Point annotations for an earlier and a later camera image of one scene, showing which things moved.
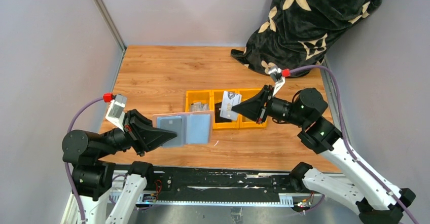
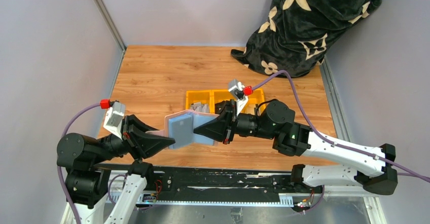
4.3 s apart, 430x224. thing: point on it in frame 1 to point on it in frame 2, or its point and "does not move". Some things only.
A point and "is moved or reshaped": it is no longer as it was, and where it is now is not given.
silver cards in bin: [197, 106] does not move
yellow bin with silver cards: [204, 96] does not move
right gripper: [263, 104] to [229, 122]
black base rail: [173, 186] does not move
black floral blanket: [303, 16] does not move
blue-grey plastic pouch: [191, 127] is moved or reshaped
